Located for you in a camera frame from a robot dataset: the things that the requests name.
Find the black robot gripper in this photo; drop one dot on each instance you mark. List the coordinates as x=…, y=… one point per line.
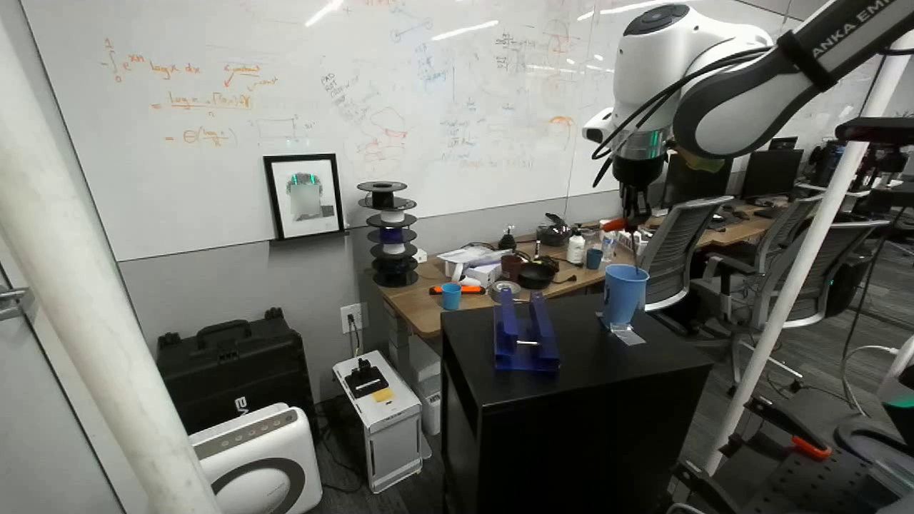
x=634, y=178

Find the blue and orange holder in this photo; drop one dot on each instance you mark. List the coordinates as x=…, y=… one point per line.
x=524, y=336

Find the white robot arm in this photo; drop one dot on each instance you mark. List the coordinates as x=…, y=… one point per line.
x=719, y=89

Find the large blue plastic cup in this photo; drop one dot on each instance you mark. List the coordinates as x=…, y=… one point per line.
x=624, y=295

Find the small blue cup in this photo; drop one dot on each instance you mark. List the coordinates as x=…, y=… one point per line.
x=448, y=299

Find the grey office chair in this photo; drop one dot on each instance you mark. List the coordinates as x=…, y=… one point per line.
x=665, y=259

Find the orange box cutter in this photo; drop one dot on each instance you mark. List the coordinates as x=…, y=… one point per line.
x=467, y=289

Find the stack of filament spools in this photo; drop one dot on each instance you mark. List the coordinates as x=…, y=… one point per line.
x=388, y=233

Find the wooden desk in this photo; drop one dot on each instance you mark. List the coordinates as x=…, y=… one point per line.
x=532, y=272

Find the black side table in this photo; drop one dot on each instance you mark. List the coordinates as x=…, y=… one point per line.
x=601, y=436

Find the white tripod pole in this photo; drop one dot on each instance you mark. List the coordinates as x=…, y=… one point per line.
x=786, y=302

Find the framed portrait picture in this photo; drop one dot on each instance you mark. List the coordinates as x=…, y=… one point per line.
x=302, y=196

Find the white computer tower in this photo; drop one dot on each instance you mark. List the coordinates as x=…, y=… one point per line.
x=385, y=422

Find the black hard case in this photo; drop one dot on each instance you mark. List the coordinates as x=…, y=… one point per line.
x=234, y=366

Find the whiteboard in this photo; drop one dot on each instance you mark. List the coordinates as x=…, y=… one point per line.
x=175, y=105

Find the white air purifier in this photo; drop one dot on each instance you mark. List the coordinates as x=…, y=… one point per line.
x=261, y=462

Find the orange handled pliers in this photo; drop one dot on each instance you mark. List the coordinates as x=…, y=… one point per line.
x=801, y=436

